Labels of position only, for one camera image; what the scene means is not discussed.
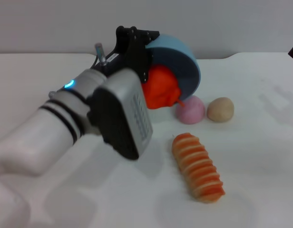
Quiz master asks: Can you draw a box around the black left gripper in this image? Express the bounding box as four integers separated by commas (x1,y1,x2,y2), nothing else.
105,25,161,85

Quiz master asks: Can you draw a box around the orange fruit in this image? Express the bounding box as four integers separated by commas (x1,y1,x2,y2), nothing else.
141,64,186,110

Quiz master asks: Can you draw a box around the blue bowl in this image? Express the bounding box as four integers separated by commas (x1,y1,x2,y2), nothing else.
146,33,202,102

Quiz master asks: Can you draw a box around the pink round bun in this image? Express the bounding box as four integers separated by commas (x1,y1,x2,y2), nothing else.
176,96,205,125

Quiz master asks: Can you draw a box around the beige round bun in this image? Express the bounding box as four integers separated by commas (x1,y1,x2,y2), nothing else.
206,97,234,123

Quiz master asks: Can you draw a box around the orange striped bread loaf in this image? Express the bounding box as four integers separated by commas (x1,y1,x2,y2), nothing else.
172,133,225,204

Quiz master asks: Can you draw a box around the left gripper cable with connector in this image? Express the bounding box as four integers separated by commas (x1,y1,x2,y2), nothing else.
90,42,108,72

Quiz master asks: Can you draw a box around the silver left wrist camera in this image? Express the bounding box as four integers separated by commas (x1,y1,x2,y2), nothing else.
87,68,154,161

